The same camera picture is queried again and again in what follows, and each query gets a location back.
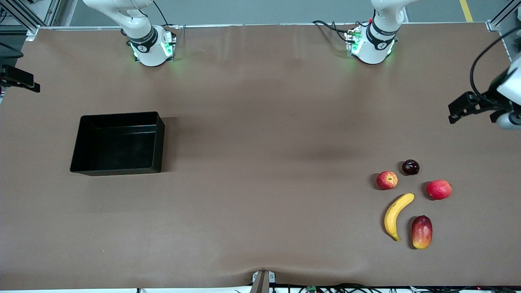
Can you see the aluminium frame with corner bracket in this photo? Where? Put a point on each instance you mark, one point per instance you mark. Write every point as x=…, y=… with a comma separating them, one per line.
x=32, y=32

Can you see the aluminium frame post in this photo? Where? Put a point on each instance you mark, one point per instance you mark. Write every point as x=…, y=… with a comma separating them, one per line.
x=493, y=25

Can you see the small red yellow apple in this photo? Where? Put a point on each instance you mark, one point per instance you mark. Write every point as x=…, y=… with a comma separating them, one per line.
x=386, y=180

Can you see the black plastic box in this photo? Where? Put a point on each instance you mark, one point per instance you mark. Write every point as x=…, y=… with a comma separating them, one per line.
x=118, y=150

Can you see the yellow banana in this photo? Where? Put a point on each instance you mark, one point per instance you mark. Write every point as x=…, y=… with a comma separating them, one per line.
x=392, y=215

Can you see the metal table clamp bracket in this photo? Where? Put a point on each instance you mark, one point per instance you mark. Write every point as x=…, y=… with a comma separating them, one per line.
x=261, y=281

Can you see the dark purple plum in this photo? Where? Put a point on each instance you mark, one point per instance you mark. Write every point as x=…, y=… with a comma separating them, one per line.
x=410, y=167

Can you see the red yellow mango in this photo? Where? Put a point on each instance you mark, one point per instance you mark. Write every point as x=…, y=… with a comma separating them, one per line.
x=422, y=232

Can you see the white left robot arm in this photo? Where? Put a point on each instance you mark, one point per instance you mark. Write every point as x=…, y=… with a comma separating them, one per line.
x=376, y=44

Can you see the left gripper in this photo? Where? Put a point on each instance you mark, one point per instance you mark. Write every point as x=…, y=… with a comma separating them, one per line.
x=491, y=99

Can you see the brown table mat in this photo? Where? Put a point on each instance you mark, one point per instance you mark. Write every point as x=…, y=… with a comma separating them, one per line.
x=264, y=224

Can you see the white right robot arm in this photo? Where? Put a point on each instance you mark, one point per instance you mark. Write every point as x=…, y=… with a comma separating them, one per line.
x=148, y=49

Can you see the red peach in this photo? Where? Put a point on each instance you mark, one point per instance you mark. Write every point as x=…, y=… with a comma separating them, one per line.
x=439, y=190

